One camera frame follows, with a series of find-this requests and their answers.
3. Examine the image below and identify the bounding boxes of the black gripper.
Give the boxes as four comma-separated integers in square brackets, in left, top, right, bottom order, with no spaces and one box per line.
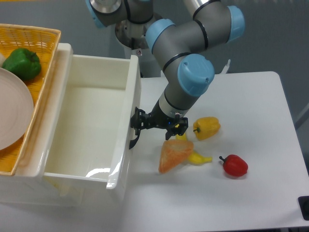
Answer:
[130,106,188,140]

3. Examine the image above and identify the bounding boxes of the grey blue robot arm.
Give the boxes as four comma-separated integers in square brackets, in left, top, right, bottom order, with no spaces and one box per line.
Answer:
[86,0,245,139]

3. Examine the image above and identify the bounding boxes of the white drawer cabinet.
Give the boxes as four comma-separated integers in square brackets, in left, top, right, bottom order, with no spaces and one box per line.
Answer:
[0,43,84,206]

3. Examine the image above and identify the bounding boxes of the orange toy sandwich slice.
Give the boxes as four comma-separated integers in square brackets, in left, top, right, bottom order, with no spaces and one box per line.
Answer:
[158,139,194,174]

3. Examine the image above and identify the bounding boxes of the yellow toy bell pepper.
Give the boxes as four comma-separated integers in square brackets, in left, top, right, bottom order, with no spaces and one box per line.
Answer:
[193,116,221,141]

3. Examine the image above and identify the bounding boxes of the yellow toy banana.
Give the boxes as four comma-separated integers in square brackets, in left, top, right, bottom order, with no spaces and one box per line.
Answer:
[175,134,212,165]

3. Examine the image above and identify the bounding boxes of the red toy bell pepper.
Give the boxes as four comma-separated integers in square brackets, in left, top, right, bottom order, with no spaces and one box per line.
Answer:
[219,154,248,177]

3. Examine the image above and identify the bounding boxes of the yellow woven basket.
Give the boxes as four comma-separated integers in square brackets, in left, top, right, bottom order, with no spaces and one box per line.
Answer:
[0,24,61,176]

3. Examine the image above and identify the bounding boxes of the beige plate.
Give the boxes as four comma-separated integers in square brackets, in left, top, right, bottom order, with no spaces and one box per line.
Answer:
[0,68,34,149]

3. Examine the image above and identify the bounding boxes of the green toy bell pepper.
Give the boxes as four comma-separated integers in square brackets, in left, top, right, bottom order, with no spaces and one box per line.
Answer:
[2,48,42,81]

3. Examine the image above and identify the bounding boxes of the black object at edge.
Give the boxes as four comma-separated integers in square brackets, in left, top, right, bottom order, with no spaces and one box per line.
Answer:
[298,196,309,221]

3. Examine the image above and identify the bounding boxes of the white object in basket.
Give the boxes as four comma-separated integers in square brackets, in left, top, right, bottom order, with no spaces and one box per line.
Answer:
[0,53,6,67]

